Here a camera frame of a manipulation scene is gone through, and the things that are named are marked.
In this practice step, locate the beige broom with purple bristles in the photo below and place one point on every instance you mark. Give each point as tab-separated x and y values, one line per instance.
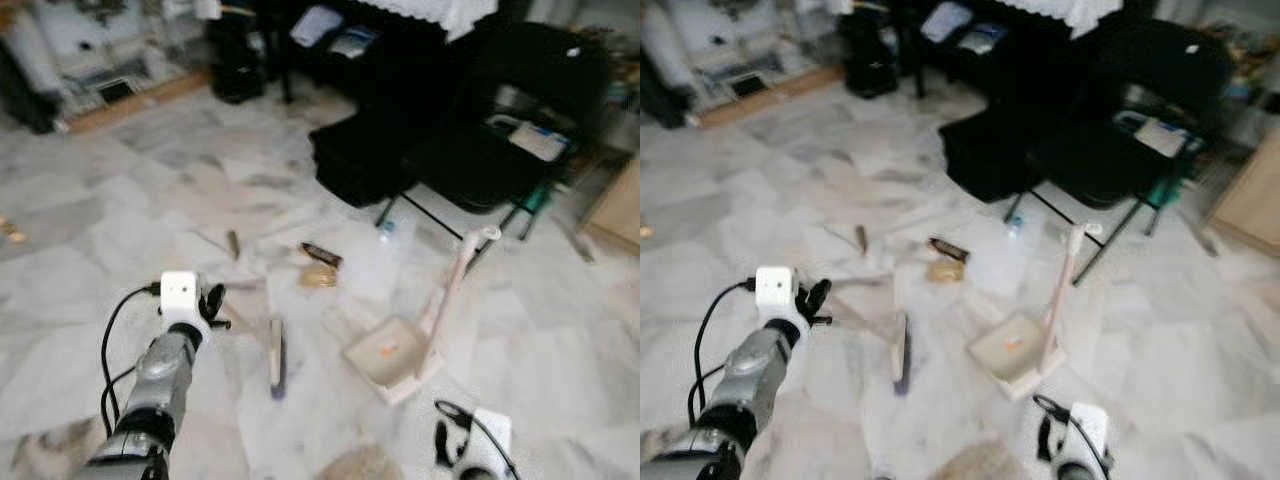
277	355
901	350

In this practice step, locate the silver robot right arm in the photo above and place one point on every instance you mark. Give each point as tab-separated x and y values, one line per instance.
480	473
1078	472

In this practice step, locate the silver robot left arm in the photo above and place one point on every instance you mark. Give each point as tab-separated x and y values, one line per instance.
755	380
160	380

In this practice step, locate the brown stick wrapper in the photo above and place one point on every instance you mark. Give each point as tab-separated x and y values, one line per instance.
232	243
861	238

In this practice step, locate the small orange scrap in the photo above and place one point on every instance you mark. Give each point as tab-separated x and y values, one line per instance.
390	348
1013	343

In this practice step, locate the small gold box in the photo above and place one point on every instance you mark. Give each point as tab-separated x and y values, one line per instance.
944	271
318	276

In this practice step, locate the dark brown flat wrapper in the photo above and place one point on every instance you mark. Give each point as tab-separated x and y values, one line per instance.
321	254
948	249

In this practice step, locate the small clear water bottle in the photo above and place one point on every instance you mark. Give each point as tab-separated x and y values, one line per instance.
386	230
1015	226

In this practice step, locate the black fabric case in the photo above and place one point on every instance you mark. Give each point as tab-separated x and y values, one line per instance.
985	160
360	165

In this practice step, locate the long wooden plank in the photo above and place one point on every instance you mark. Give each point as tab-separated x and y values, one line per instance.
760	100
130	105

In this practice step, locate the small black framed panel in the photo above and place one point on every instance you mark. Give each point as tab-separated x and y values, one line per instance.
748	85
115	90

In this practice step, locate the black vacuum cleaner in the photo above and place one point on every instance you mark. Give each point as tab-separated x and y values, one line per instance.
237	60
868	55

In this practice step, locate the black table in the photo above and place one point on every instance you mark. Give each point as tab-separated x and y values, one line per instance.
290	60
915	55

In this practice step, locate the white metal rack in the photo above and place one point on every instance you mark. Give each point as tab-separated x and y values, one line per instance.
735	40
100	45

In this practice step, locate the folded light blue cloth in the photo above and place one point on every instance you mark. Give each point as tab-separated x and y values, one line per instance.
945	20
318	25

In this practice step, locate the teal bin with white paper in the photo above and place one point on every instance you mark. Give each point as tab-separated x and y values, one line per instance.
540	140
1165	135

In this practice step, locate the black folding chair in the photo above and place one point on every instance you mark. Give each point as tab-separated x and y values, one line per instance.
1160	80
540	80

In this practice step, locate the large white lace tablecloth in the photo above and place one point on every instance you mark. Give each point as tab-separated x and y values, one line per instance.
1065	10
440	12

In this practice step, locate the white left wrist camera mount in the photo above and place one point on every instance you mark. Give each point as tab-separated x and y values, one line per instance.
180	295
778	292

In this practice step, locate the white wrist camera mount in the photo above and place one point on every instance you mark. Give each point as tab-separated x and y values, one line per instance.
490	435
778	292
180	295
1088	430

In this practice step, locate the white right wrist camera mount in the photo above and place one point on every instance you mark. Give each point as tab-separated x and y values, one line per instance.
1088	430
490	435

